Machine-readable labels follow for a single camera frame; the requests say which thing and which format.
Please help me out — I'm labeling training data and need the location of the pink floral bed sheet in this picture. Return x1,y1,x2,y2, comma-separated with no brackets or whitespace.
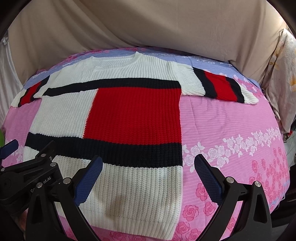
1,49,290,240

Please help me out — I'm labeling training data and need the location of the white satin curtain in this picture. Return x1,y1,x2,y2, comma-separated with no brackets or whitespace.
0,34,23,126

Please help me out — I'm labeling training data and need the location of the white red black knit sweater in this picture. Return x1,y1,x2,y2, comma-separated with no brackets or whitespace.
12,53,258,240

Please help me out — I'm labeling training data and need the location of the beige fabric headboard cover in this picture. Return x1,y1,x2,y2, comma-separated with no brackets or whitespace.
8,1,287,82

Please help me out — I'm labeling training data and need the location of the green plush pillow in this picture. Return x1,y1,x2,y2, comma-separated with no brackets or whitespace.
0,130,5,147

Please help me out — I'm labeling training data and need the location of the floral beige blanket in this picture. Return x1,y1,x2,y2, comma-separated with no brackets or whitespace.
261,29,295,133

